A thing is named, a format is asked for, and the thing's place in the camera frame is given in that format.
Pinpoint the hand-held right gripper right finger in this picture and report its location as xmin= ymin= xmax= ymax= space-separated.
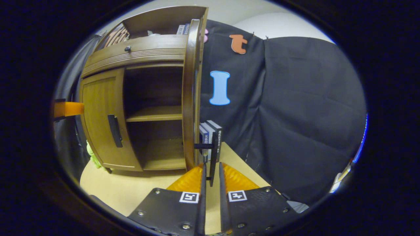
xmin=219 ymin=162 xmax=300 ymax=236

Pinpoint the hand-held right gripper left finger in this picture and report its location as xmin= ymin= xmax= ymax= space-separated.
xmin=127 ymin=163 xmax=207 ymax=236

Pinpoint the black door handle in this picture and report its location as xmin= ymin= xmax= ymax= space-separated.
xmin=108 ymin=114 xmax=123 ymax=148
xmin=194 ymin=130 xmax=218 ymax=187

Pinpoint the wooden double-door shoe cabinet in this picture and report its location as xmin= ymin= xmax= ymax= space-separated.
xmin=79 ymin=6 xmax=209 ymax=174

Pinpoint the wooden inner cabinet shelf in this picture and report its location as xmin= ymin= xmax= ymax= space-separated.
xmin=126 ymin=106 xmax=183 ymax=122

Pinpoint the wooden cabinet drawer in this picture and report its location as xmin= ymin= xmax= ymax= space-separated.
xmin=81 ymin=34 xmax=187 ymax=78

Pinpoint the green toy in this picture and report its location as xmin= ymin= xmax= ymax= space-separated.
xmin=86 ymin=141 xmax=106 ymax=169

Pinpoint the dark grey book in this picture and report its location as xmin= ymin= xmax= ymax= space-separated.
xmin=207 ymin=120 xmax=223 ymax=154
xmin=199 ymin=125 xmax=209 ymax=163
xmin=201 ymin=122 xmax=216 ymax=154

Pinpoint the black backdrop cloth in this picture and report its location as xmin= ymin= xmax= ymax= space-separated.
xmin=54 ymin=20 xmax=367 ymax=205

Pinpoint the white and yellow object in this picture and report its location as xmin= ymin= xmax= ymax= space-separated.
xmin=330 ymin=161 xmax=353 ymax=194

